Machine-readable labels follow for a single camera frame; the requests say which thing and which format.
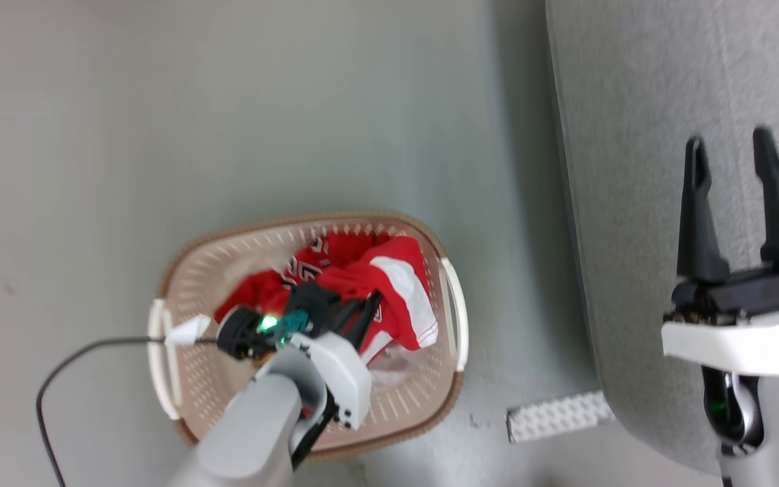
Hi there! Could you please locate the white perforated strip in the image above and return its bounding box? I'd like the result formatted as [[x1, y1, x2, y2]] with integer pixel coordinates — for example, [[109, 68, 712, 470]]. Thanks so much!
[[506, 390, 615, 445]]

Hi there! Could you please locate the white translucent garment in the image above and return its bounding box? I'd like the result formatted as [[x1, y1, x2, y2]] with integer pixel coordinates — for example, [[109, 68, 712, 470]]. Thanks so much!
[[367, 344, 427, 388]]

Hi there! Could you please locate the white paper tag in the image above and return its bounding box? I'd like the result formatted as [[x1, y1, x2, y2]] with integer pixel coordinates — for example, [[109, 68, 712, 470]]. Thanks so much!
[[164, 314, 212, 349]]

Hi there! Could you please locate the red white striped garment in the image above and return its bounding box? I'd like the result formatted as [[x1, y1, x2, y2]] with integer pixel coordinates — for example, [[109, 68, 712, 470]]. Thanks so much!
[[214, 232, 440, 366]]

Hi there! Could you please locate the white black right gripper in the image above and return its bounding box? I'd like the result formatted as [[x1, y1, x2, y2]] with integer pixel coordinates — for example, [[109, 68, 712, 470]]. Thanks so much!
[[660, 126, 779, 378]]

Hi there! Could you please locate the beige perforated laundry basket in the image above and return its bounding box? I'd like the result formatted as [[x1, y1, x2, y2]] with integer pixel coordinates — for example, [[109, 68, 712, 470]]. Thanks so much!
[[147, 211, 469, 464]]

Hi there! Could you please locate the thin black cable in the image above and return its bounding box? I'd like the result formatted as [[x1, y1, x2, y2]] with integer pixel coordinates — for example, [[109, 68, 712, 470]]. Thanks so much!
[[36, 335, 220, 487]]

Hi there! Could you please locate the light grey fabric sofa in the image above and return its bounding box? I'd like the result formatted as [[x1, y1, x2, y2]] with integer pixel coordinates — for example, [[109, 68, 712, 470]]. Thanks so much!
[[544, 0, 779, 478]]

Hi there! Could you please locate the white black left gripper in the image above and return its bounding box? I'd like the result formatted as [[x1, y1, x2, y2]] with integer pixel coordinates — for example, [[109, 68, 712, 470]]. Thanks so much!
[[216, 282, 384, 431]]

